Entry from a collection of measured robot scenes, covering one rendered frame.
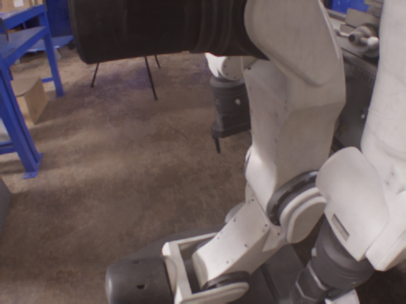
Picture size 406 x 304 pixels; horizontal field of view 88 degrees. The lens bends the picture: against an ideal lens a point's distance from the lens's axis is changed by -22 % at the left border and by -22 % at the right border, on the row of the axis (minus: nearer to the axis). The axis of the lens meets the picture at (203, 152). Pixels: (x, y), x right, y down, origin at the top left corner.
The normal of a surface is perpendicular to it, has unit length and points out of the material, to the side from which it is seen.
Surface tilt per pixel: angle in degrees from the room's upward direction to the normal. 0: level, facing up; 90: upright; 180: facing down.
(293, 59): 90
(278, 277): 0
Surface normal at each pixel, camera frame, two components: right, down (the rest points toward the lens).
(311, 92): 0.27, 0.61
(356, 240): -0.95, 0.31
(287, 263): 0.02, -0.78
